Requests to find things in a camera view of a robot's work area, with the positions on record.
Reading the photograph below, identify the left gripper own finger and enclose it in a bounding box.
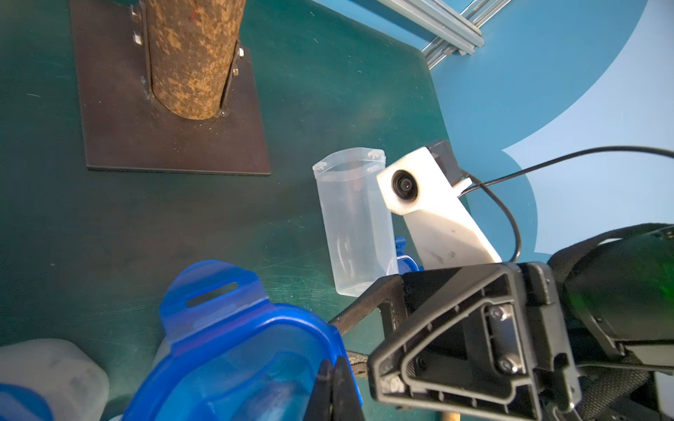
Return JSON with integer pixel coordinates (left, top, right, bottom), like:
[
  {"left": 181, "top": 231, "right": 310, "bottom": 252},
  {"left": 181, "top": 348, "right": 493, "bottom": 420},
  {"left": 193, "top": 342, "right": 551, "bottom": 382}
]
[{"left": 304, "top": 356, "right": 365, "bottom": 421}]

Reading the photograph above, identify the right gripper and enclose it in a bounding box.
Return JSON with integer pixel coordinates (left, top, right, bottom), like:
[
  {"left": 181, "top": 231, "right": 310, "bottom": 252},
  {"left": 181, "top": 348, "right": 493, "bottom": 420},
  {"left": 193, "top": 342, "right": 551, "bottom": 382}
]
[{"left": 368, "top": 224, "right": 673, "bottom": 420}]

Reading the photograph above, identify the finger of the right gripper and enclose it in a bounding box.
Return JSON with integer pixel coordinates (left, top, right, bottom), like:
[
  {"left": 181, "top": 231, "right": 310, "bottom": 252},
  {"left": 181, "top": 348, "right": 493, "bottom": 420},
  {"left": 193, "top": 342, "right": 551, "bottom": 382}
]
[{"left": 329, "top": 275, "right": 408, "bottom": 337}]

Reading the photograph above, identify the blue cup lid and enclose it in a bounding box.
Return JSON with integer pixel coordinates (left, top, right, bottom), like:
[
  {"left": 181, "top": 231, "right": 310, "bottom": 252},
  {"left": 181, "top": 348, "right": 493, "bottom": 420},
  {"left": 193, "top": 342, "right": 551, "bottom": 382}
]
[
  {"left": 395, "top": 236, "right": 423, "bottom": 275},
  {"left": 124, "top": 260, "right": 349, "bottom": 420}
]

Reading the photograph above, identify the blue-lid toiletry cup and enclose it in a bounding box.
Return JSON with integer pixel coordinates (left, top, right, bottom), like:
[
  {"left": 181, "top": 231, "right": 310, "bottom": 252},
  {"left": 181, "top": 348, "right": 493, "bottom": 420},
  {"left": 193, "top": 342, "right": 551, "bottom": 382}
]
[
  {"left": 312, "top": 147, "right": 398, "bottom": 298},
  {"left": 1, "top": 339, "right": 110, "bottom": 420}
]

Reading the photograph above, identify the pink cherry blossom tree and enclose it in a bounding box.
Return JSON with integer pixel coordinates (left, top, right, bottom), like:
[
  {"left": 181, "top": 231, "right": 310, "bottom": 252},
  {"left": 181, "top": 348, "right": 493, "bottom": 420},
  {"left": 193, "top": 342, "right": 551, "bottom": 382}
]
[{"left": 70, "top": 1, "right": 271, "bottom": 175}]

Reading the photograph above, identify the aluminium back frame bar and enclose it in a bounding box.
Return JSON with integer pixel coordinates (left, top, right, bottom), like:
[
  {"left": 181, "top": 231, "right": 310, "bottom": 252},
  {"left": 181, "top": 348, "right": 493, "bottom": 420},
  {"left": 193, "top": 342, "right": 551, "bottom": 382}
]
[{"left": 380, "top": 0, "right": 511, "bottom": 69}]

